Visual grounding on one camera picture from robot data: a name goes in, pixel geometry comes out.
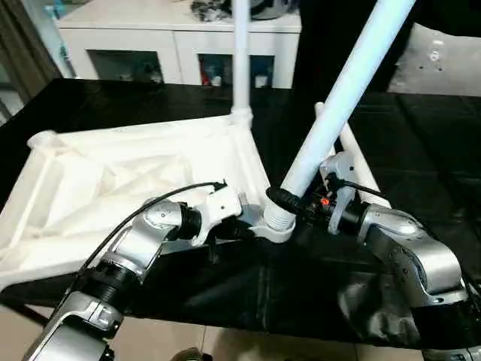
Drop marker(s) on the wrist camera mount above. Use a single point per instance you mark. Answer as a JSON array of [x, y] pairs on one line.
[[342, 169], [218, 210]]

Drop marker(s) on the black bundle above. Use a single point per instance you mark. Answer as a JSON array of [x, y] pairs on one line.
[[210, 9]]

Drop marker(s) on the white plastic table top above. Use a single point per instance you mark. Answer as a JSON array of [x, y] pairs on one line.
[[112, 169]]

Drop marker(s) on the red bottle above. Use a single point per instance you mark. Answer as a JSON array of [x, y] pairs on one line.
[[206, 75]]

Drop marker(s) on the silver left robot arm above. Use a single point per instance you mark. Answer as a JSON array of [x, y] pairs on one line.
[[127, 255]]

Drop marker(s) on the white cabinet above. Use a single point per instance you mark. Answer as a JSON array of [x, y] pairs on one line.
[[169, 41]]

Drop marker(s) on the dark helmet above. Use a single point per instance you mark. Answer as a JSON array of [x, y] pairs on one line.
[[270, 7]]

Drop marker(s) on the light blue hanging strip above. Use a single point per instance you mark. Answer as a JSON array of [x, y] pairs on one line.
[[65, 56]]

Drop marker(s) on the brown rounded robot part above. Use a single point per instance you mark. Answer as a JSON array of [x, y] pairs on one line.
[[191, 355]]

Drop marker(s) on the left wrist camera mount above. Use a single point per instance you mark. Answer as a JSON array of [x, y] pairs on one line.
[[218, 210]]

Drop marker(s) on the black cabinet gold label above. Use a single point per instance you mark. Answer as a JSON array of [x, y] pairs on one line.
[[323, 37]]

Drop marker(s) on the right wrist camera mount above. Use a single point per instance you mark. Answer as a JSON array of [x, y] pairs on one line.
[[342, 169]]

